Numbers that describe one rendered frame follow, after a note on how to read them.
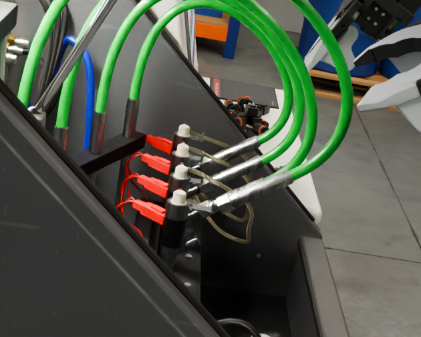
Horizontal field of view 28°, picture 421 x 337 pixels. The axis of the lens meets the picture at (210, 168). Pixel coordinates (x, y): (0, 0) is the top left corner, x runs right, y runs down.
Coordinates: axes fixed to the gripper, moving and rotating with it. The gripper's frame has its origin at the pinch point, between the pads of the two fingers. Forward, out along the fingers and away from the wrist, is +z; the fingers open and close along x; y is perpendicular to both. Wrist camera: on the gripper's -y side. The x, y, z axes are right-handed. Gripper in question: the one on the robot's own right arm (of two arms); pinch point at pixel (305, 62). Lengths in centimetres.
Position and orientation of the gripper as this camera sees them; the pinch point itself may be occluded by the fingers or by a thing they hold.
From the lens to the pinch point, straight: 119.6
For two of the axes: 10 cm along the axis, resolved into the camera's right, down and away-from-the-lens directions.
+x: 0.4, -2.3, 9.7
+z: -6.1, 7.6, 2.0
